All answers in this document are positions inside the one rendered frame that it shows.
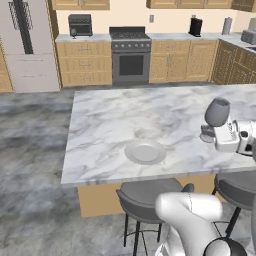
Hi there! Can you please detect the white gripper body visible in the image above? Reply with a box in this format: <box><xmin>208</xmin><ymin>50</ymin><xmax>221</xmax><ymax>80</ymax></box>
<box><xmin>212</xmin><ymin>120</ymin><xmax>241</xmax><ymax>153</ymax></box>

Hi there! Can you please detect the white round plate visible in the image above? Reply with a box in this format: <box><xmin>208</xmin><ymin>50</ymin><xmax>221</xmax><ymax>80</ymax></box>
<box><xmin>123</xmin><ymin>138</ymin><xmax>168</xmax><ymax>166</ymax></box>

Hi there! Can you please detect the grey bar stool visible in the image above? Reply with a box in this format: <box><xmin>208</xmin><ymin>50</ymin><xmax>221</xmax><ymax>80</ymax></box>
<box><xmin>211</xmin><ymin>170</ymin><xmax>256</xmax><ymax>240</ymax></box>
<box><xmin>115</xmin><ymin>177</ymin><xmax>195</xmax><ymax>256</ymax></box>

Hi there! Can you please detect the wooden lower cupboard run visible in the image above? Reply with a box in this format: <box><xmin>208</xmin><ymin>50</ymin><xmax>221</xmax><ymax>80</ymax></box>
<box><xmin>148</xmin><ymin>39</ymin><xmax>220</xmax><ymax>85</ymax></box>
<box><xmin>0</xmin><ymin>42</ymin><xmax>15</xmax><ymax>94</ymax></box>
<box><xmin>54</xmin><ymin>40</ymin><xmax>114</xmax><ymax>88</ymax></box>
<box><xmin>211</xmin><ymin>38</ymin><xmax>256</xmax><ymax>86</ymax></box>

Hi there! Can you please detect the wooden cupboard run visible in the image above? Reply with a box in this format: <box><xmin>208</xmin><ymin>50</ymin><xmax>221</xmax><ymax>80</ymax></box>
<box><xmin>148</xmin><ymin>39</ymin><xmax>220</xmax><ymax>85</ymax></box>
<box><xmin>49</xmin><ymin>0</ymin><xmax>111</xmax><ymax>11</ymax></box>
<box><xmin>231</xmin><ymin>0</ymin><xmax>256</xmax><ymax>14</ymax></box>
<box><xmin>145</xmin><ymin>0</ymin><xmax>234</xmax><ymax>10</ymax></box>
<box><xmin>0</xmin><ymin>42</ymin><xmax>15</xmax><ymax>94</ymax></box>
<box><xmin>211</xmin><ymin>38</ymin><xmax>256</xmax><ymax>86</ymax></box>
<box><xmin>54</xmin><ymin>40</ymin><xmax>114</xmax><ymax>88</ymax></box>

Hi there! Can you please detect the silver toaster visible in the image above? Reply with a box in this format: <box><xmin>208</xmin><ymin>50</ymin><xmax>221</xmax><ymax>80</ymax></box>
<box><xmin>240</xmin><ymin>29</ymin><xmax>256</xmax><ymax>46</ymax></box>

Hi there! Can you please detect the black coffee machine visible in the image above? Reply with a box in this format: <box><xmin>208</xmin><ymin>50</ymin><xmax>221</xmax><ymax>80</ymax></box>
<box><xmin>188</xmin><ymin>17</ymin><xmax>204</xmax><ymax>38</ymax></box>

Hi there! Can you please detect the grey oven with hob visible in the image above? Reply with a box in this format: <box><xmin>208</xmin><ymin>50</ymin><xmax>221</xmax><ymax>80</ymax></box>
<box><xmin>108</xmin><ymin>26</ymin><xmax>153</xmax><ymax>85</ymax></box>

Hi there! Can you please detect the wooden upper cupboard run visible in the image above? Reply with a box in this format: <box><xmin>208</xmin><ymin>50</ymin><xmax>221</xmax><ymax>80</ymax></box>
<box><xmin>145</xmin><ymin>0</ymin><xmax>234</xmax><ymax>10</ymax></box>
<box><xmin>49</xmin><ymin>0</ymin><xmax>111</xmax><ymax>11</ymax></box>
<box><xmin>231</xmin><ymin>0</ymin><xmax>256</xmax><ymax>14</ymax></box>

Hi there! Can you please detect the tan kitchen island base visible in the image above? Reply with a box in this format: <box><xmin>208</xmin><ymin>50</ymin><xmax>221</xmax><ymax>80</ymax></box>
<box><xmin>77</xmin><ymin>173</ymin><xmax>228</xmax><ymax>219</ymax></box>

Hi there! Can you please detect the black toaster oven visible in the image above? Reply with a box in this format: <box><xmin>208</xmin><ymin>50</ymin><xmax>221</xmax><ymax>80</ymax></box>
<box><xmin>67</xmin><ymin>13</ymin><xmax>94</xmax><ymax>38</ymax></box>

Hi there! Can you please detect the wooden tall side panel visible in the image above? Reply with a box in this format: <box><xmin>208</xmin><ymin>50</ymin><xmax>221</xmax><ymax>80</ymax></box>
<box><xmin>45</xmin><ymin>0</ymin><xmax>63</xmax><ymax>90</ymax></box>

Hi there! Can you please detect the white fridge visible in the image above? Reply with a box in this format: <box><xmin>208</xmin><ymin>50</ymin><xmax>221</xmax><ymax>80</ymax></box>
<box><xmin>0</xmin><ymin>0</ymin><xmax>62</xmax><ymax>94</ymax></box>

